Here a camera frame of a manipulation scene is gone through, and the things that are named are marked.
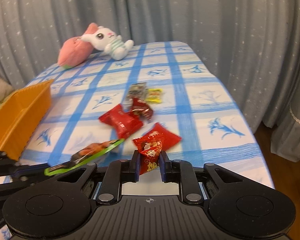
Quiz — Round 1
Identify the red festive candy packet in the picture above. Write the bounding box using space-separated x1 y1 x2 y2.
133 131 165 175

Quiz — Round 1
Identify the red square snack packet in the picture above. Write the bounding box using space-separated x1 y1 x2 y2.
98 104 143 139

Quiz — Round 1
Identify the green-edged chicken snack packet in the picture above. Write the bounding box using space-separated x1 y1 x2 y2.
44 139 125 176

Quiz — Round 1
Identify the dark red chocolate wrapper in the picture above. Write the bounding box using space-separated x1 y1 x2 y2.
130 98 154 121

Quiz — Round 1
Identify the yellow candy packet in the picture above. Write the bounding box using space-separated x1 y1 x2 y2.
145 88 163 103

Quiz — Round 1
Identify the grey printed snack packet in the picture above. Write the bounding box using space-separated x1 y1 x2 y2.
122 82 147 108

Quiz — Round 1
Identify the orange plastic bin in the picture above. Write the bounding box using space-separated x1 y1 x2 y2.
0 80 53 161

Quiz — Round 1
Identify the blue checked tablecloth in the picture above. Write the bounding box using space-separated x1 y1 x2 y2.
21 42 271 185

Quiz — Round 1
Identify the pink peach plush toy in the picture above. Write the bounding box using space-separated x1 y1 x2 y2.
57 36 94 69

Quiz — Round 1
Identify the white bunny plush toy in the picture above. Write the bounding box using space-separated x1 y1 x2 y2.
80 26 134 61

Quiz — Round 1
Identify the grey star curtain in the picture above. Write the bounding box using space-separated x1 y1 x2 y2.
0 0 300 161

